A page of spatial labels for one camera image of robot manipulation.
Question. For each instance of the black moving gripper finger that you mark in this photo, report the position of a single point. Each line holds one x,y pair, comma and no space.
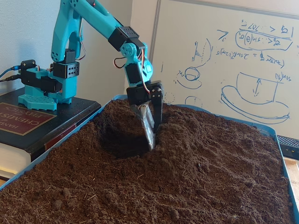
157,109

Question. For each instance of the black vented electronic box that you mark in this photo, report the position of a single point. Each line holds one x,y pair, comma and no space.
289,147

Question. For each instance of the teal five-joint robot arm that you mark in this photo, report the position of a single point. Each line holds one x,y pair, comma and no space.
67,23

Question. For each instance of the black chemistry physics handbook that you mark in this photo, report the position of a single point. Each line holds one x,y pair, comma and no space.
70,112

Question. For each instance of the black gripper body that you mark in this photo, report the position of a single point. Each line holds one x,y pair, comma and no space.
138,94

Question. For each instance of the brown soil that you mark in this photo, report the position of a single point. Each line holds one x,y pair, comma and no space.
187,175

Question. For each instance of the silver foil-wrapped gripper finger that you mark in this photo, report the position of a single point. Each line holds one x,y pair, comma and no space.
147,126

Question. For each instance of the whiteboard with blue drawings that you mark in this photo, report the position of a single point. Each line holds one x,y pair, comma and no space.
233,70

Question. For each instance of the blue plastic tray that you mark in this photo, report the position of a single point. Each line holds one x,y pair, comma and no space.
268,128

